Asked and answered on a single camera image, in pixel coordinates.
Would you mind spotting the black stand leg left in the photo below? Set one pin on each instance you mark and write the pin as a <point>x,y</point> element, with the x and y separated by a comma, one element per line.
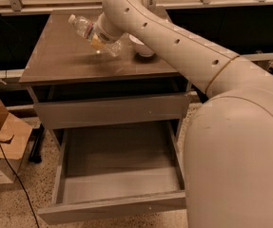
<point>36,137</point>

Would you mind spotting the open grey middle drawer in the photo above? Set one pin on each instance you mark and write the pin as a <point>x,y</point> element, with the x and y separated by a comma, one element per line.
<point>116,170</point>

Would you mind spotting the metal window rail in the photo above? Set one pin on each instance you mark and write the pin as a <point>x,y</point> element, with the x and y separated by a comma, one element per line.
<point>264,60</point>

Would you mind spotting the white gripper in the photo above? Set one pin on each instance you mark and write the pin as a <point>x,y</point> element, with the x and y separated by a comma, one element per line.
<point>100,35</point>

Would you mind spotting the clear plastic water bottle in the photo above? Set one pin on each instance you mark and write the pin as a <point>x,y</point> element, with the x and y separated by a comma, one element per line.
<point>85,28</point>

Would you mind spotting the closed grey top drawer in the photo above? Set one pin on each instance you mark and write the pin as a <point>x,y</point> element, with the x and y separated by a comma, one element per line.
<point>124,110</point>

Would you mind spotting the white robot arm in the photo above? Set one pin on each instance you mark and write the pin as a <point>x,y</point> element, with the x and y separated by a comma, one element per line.
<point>228,152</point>

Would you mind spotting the grey cabinet with glossy top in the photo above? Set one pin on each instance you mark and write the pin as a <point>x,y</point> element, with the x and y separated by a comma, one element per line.
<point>64,67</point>

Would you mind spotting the white ceramic bowl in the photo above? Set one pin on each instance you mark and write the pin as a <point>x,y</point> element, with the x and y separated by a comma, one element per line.
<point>140,47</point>

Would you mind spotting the brown cardboard box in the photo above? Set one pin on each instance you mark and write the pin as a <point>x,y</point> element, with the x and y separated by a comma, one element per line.
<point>14,137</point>

